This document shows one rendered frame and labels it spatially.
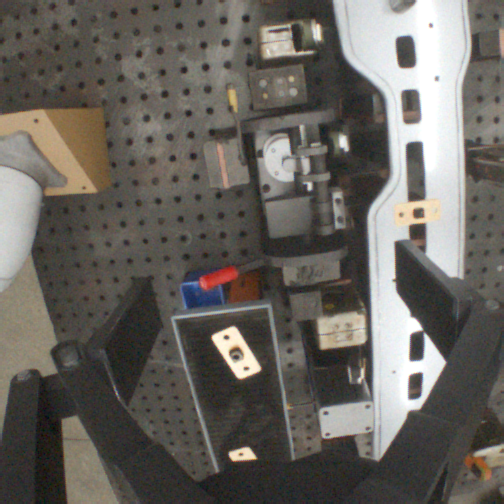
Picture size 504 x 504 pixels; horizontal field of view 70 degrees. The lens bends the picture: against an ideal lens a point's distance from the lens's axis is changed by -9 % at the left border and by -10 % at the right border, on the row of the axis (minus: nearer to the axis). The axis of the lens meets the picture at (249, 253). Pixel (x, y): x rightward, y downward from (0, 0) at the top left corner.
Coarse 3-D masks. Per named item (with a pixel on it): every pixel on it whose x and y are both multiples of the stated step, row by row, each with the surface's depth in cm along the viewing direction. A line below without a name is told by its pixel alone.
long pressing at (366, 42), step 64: (384, 0) 54; (448, 0) 53; (384, 64) 57; (448, 64) 56; (448, 128) 60; (384, 192) 64; (448, 192) 64; (384, 256) 68; (448, 256) 67; (384, 320) 72; (384, 384) 77; (384, 448) 84
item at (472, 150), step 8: (464, 144) 76; (472, 144) 75; (480, 144) 74; (472, 152) 66; (480, 152) 64; (488, 152) 61; (496, 152) 61; (416, 160) 91; (496, 160) 58; (496, 184) 59
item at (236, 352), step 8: (232, 328) 54; (216, 336) 55; (232, 336) 55; (240, 336) 55; (216, 344) 55; (224, 344) 55; (232, 344) 55; (240, 344) 55; (224, 352) 56; (232, 352) 55; (240, 352) 55; (248, 352) 56; (232, 360) 55; (240, 360) 55; (248, 360) 56; (256, 360) 56; (232, 368) 57; (240, 368) 57; (256, 368) 57; (240, 376) 57
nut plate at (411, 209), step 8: (424, 200) 64; (432, 200) 64; (400, 208) 64; (408, 208) 64; (416, 208) 64; (424, 208) 64; (440, 208) 64; (408, 216) 65; (416, 216) 64; (424, 216) 64; (432, 216) 65; (440, 216) 65; (400, 224) 65; (408, 224) 65
